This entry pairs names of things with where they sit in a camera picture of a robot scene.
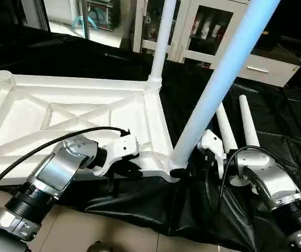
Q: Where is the white plastic table leg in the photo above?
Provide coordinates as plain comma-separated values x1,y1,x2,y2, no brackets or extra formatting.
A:
216,102,239,154
165,0,282,175
238,94,262,149
147,0,178,91

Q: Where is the white plastic table top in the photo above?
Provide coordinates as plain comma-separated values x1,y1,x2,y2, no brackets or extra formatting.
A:
0,70,186,187

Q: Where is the black work surface mat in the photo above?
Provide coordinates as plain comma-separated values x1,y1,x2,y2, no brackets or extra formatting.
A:
0,24,301,252

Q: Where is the black left robot foot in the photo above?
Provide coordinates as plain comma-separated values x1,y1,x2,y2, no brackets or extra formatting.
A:
87,241,113,252

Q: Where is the white drawer unit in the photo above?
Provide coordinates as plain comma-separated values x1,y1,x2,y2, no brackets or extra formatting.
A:
240,52,301,88

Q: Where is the white glass door cabinet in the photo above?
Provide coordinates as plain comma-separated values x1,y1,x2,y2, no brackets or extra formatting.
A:
134,0,256,70

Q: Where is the colourful background box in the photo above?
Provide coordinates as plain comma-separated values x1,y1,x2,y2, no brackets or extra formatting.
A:
72,0,123,32

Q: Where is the black vertical pole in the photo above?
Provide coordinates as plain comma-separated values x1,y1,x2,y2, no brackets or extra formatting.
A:
38,0,52,32

